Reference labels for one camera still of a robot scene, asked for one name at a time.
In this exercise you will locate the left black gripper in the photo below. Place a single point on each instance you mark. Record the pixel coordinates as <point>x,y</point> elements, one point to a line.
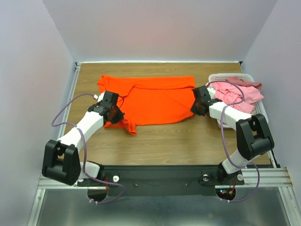
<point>119,117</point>

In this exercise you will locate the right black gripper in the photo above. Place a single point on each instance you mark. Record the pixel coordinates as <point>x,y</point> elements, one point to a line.
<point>197,108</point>

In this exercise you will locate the orange t shirt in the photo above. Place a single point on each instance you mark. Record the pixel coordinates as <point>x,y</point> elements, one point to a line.
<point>150,100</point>

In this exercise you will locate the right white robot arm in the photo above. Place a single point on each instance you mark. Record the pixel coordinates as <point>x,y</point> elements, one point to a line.
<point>253,135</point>

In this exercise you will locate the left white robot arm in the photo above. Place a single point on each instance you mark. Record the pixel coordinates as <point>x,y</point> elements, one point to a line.
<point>61,160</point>

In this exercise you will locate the light pink t shirt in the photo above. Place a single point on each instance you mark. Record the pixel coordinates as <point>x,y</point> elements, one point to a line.
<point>231,94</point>

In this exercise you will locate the dusty rose t shirt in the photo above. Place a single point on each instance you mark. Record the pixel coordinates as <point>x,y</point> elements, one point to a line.
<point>244,83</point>

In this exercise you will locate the white plastic laundry basket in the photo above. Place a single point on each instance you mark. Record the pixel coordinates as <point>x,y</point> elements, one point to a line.
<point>258,106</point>

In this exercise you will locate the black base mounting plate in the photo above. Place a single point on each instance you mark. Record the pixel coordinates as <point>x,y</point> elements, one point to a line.
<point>168,180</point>

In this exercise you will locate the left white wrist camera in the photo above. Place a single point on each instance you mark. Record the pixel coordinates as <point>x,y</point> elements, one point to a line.
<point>98,98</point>

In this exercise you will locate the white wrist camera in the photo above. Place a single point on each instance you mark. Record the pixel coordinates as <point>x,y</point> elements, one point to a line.
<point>211,91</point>
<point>98,98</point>

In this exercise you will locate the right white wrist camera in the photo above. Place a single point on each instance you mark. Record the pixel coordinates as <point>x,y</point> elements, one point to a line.
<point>211,91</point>

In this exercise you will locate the aluminium frame rail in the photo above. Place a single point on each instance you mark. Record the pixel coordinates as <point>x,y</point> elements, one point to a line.
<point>46,184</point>

